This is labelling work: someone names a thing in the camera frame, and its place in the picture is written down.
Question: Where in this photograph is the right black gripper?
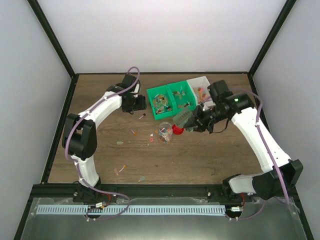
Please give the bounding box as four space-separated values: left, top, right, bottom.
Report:
184 105 227 134

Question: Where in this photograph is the green slotted scoop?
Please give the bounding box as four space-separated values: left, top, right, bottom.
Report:
172 108 193 129

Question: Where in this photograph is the clear plastic jar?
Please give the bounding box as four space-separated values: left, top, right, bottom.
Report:
158 121 173 144

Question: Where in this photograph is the green double candy bin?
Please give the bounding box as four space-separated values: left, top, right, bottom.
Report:
146 80 197 120

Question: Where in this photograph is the white candy bin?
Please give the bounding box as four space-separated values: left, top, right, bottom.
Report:
187 76 215 109

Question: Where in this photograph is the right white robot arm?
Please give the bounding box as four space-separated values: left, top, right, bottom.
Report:
183 80 303 204

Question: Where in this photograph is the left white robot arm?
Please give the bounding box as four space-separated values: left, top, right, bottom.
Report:
62 73 146 202

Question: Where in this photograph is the red jar lid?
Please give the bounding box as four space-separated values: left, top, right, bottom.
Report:
172 124 185 135

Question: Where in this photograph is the light blue slotted strip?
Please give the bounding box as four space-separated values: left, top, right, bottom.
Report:
36 204 226 216

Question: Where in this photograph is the spilled candy near rail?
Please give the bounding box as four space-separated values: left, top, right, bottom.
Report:
138 176 146 182

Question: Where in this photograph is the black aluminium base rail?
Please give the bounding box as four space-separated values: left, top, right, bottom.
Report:
29 183 243 204

